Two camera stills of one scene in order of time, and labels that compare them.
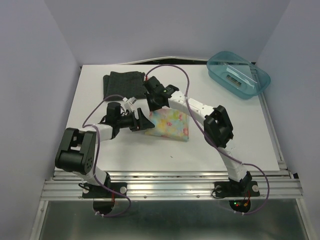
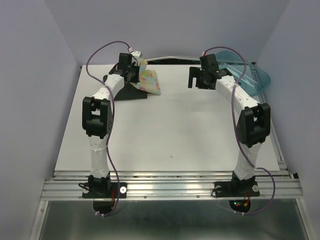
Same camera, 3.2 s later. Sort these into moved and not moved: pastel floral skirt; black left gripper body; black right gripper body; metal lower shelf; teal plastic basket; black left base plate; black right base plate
Moved: pastel floral skirt; black right gripper body; black left gripper body
Not moved: teal plastic basket; metal lower shelf; black right base plate; black left base plate
